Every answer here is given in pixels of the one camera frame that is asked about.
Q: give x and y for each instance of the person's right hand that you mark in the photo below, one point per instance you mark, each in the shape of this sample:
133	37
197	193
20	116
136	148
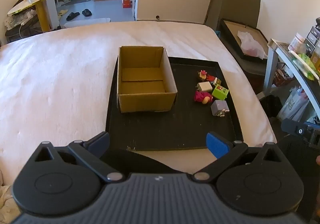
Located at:
318	160

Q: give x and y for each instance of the white floor mat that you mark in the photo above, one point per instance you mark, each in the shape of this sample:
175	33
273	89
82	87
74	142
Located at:
87	22

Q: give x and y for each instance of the jar with pink label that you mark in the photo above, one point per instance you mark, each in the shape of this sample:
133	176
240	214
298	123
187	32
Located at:
296	42

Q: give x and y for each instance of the brown cardboard box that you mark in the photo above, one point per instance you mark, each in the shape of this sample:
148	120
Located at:
145	84

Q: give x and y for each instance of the large leaning cardboard sheet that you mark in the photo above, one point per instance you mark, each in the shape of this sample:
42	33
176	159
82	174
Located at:
240	4

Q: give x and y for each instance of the grey block toy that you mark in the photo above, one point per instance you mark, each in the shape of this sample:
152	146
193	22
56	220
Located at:
219	108

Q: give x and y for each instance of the black slipper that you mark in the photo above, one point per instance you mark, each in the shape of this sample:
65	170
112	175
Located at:
72	16
86	12

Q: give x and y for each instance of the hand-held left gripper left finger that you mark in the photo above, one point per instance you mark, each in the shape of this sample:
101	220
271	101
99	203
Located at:
100	142

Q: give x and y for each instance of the green snack packet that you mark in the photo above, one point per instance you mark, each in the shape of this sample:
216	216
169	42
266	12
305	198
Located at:
306	64

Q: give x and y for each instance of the pile of clutter under table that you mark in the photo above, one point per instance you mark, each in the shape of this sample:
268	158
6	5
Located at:
20	24

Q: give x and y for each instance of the small red white toy figure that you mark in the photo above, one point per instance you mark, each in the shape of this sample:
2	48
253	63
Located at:
214	80

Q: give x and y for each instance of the yellow round table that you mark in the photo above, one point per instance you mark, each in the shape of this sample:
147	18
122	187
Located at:
42	9

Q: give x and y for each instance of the pair of beige slippers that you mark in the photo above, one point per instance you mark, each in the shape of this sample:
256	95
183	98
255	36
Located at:
62	12

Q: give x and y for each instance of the white plastic bag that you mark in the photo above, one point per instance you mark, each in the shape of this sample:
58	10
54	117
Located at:
251	45

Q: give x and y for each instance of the black tray with cardboard liner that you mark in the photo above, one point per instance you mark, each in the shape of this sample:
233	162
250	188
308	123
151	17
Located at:
232	39

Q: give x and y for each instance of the grey metal side desk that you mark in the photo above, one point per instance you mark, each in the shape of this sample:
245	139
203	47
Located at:
300	76

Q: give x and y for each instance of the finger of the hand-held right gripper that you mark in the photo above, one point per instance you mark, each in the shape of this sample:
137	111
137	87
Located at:
297	129

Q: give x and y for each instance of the small grey drawer unit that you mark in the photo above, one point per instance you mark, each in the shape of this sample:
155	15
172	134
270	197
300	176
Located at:
312	39

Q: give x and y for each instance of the white plug charger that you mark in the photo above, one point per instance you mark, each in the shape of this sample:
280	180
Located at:
204	87

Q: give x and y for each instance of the lime green toy box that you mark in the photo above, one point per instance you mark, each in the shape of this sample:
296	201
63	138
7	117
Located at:
220	92

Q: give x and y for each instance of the red hat toy figure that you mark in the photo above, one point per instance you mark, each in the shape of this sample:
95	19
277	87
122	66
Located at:
203	75

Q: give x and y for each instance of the pink bear toy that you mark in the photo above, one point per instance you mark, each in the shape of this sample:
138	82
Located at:
201	96

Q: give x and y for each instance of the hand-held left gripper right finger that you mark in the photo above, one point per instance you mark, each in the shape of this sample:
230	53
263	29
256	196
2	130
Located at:
217	146

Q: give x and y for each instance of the crumpled beige blanket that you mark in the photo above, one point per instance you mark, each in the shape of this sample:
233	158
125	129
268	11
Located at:
7	201

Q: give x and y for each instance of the printed white shopping bag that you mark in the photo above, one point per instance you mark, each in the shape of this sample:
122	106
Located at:
292	105

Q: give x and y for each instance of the white bed mattress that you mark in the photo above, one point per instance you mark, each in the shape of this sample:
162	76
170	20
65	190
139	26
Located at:
62	76

